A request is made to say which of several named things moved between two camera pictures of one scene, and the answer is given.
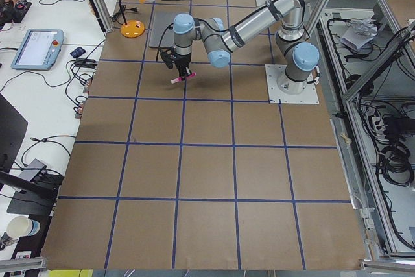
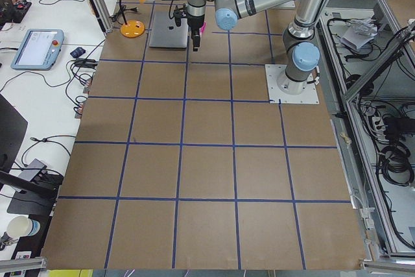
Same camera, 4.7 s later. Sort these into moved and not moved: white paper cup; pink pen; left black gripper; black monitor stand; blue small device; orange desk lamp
Moved: pink pen; left black gripper
Not moved: white paper cup; black monitor stand; orange desk lamp; blue small device
